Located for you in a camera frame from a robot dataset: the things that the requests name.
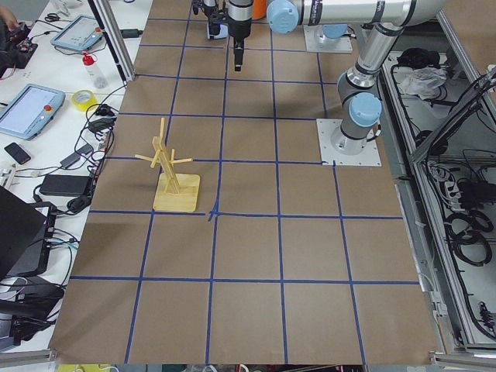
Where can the red capped squeeze bottle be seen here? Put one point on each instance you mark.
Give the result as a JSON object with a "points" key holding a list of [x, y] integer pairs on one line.
{"points": [[94, 71]]}

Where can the light blue plastic cup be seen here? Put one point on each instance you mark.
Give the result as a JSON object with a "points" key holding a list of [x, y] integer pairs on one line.
{"points": [[217, 31]]}

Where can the black power adapter brick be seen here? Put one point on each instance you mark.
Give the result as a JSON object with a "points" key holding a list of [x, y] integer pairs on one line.
{"points": [[64, 185]]}

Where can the crumpled white cloth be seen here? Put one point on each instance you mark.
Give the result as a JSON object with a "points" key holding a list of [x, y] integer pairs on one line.
{"points": [[425, 82]]}

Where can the black laptop computer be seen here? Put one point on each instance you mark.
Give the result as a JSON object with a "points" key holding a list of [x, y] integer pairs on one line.
{"points": [[25, 229]]}

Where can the teach pendant near tape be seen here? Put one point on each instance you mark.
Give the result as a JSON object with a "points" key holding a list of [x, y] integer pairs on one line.
{"points": [[30, 111]]}

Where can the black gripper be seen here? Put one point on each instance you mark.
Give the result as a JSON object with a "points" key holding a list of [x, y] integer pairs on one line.
{"points": [[239, 26], [214, 28]]}

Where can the wooden cup rack stand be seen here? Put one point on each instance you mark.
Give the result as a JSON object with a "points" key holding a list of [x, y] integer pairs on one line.
{"points": [[175, 192]]}

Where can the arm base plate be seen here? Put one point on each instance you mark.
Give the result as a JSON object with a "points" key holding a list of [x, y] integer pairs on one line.
{"points": [[331, 38], [338, 150]]}

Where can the teach pendant far side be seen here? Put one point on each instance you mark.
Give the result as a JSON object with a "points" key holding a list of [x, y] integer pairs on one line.
{"points": [[79, 35]]}

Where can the yellow tape roll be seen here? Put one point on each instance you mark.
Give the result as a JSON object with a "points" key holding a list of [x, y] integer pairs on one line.
{"points": [[84, 100]]}

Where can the black smartphone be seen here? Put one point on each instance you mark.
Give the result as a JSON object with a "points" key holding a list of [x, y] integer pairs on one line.
{"points": [[17, 153]]}

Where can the aluminium frame post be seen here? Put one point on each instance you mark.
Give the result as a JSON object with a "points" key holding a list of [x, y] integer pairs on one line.
{"points": [[105, 18]]}

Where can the orange can with silver lid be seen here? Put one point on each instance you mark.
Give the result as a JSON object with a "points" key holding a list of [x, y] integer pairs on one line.
{"points": [[259, 9]]}

